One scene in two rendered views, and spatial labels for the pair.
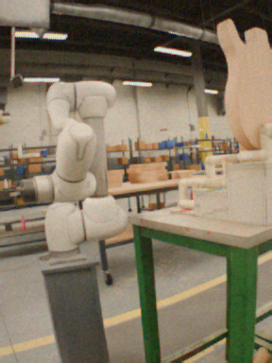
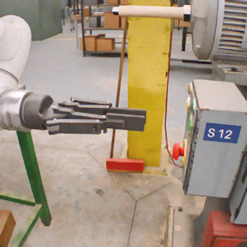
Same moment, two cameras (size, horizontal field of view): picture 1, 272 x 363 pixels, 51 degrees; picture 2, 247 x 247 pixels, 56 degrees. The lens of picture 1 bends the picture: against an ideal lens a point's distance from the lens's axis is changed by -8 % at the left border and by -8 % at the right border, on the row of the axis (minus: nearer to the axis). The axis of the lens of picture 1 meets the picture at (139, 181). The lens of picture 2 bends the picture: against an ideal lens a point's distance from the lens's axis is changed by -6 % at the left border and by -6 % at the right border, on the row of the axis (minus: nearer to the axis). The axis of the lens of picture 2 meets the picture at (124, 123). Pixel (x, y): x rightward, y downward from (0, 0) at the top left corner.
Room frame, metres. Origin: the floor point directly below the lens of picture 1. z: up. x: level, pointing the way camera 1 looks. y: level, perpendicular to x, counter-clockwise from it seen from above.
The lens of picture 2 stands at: (1.14, 0.78, 1.28)
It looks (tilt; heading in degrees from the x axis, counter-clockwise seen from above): 28 degrees down; 222
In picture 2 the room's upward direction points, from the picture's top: straight up
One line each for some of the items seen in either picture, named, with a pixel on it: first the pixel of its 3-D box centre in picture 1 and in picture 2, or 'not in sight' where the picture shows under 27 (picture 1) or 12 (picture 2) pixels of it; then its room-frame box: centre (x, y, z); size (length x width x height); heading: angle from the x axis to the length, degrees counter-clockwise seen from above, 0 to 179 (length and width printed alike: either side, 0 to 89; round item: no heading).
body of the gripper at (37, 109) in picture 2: (20, 192); (51, 112); (0.91, 0.38, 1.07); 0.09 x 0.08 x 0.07; 122
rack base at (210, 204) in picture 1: (237, 198); not in sight; (1.01, -0.34, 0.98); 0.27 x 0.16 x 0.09; 121
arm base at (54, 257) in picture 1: (60, 253); not in sight; (1.40, 0.41, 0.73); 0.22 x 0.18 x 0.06; 114
